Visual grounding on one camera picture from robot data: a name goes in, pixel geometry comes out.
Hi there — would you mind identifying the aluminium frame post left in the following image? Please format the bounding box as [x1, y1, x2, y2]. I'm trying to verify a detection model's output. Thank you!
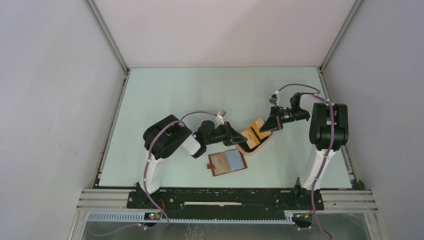
[84, 0, 130, 75]

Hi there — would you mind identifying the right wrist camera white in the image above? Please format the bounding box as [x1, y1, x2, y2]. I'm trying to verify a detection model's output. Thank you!
[268, 90, 280, 107]

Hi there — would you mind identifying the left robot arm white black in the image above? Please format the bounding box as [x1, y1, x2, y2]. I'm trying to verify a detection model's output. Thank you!
[138, 114, 248, 208]

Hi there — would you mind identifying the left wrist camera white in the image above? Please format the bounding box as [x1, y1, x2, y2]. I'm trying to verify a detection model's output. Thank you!
[215, 109, 227, 125]

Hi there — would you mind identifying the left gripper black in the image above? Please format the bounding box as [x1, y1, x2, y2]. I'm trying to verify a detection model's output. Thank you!
[204, 121, 247, 147]

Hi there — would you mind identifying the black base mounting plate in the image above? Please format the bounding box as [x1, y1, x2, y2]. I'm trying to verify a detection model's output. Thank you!
[126, 186, 324, 221]

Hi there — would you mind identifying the brown leather card holder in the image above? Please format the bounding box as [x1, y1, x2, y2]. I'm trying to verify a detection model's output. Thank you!
[206, 149, 248, 177]

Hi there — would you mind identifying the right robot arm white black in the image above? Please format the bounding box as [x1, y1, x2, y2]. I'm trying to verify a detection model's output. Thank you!
[259, 92, 349, 209]

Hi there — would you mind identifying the pink oval tray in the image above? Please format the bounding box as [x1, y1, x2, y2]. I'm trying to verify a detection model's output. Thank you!
[236, 127, 273, 156]

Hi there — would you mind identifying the grey cable duct rail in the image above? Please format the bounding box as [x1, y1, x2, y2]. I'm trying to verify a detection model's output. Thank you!
[86, 211, 296, 225]

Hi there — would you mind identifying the aluminium frame post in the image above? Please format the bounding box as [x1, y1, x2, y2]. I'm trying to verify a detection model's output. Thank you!
[84, 0, 130, 75]
[319, 0, 366, 72]

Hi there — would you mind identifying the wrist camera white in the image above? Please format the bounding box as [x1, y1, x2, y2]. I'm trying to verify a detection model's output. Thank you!
[268, 90, 280, 107]
[215, 109, 227, 125]

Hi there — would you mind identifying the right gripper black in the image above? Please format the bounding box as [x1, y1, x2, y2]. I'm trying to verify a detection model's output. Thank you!
[260, 105, 309, 133]

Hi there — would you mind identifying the stack of striped credit cards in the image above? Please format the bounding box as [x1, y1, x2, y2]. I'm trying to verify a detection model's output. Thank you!
[243, 117, 273, 153]

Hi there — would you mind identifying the aluminium frame post right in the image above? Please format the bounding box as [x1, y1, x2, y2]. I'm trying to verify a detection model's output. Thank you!
[319, 0, 366, 72]

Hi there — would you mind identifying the gold VIP credit card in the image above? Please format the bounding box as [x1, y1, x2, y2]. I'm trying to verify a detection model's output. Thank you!
[241, 127, 260, 149]

